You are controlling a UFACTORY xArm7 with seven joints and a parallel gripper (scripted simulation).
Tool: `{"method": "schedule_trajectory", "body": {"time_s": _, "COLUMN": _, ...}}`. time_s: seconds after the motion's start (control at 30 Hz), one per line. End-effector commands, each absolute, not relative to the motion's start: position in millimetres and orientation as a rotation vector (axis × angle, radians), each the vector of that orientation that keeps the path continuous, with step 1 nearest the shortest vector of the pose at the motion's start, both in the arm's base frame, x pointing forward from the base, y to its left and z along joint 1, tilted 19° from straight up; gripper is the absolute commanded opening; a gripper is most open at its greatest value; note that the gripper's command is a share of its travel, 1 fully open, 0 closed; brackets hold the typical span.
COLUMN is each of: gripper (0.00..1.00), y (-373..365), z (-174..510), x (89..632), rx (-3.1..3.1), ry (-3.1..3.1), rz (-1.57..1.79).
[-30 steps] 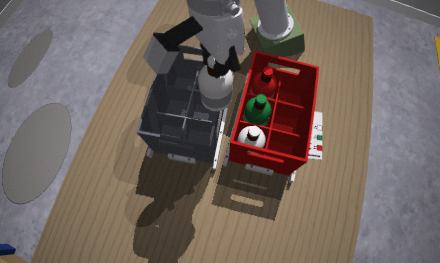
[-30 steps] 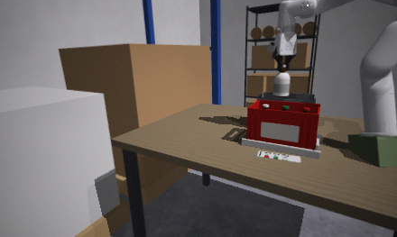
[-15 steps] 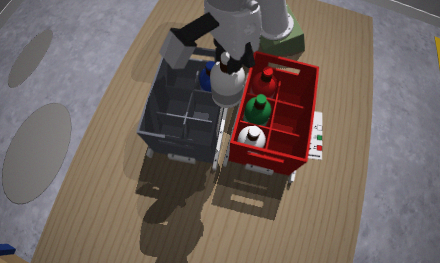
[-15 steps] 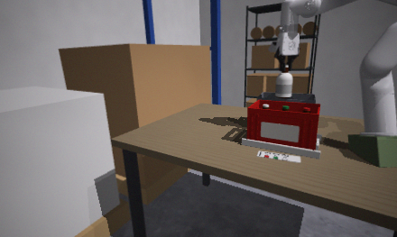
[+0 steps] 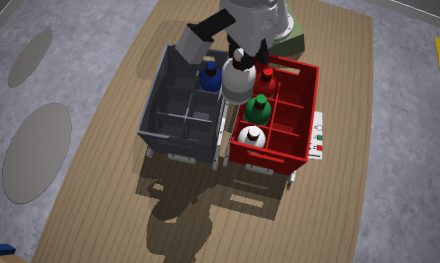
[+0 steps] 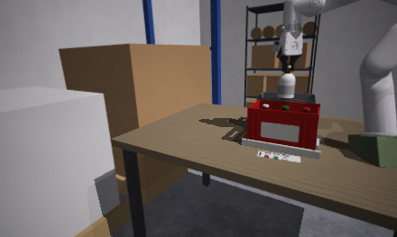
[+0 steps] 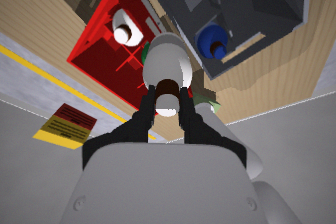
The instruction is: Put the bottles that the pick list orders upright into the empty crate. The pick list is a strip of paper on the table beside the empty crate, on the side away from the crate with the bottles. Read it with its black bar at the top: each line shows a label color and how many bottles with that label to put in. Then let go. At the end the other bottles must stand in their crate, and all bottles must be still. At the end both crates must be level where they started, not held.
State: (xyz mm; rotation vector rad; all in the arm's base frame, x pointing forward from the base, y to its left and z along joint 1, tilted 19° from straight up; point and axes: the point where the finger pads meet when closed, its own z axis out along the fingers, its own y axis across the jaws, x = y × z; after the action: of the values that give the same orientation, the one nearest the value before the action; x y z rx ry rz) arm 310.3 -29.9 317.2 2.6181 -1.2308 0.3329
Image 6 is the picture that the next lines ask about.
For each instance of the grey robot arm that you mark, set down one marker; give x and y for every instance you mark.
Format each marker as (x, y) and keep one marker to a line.
(375, 70)

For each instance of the green bottle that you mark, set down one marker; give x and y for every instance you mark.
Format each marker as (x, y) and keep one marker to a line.
(285, 108)

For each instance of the white paper pick list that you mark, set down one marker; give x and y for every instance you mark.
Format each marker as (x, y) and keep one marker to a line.
(278, 156)

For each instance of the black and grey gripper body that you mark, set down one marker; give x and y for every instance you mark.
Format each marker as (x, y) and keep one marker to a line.
(291, 43)

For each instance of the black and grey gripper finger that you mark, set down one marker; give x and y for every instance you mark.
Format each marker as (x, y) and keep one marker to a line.
(284, 61)
(293, 60)

